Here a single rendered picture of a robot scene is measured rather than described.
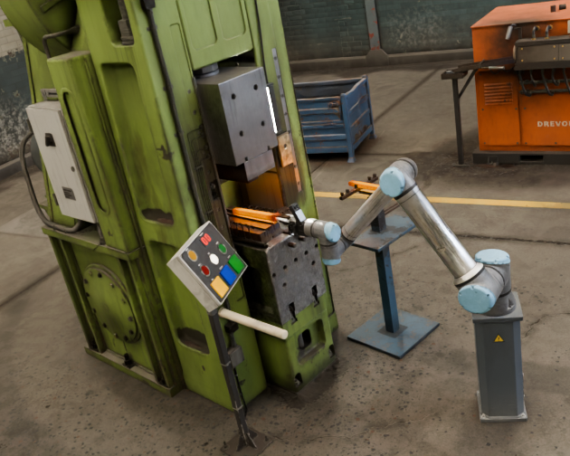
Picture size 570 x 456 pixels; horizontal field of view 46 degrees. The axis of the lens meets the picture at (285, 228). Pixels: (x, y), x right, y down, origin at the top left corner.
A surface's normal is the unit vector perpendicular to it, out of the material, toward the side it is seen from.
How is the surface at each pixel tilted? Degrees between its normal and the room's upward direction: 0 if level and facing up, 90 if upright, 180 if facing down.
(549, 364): 0
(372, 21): 90
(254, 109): 90
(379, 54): 90
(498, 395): 90
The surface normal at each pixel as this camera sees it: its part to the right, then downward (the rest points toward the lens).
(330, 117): -0.40, 0.44
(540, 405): -0.18, -0.89
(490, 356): -0.18, 0.44
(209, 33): 0.73, 0.15
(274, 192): -0.66, 0.42
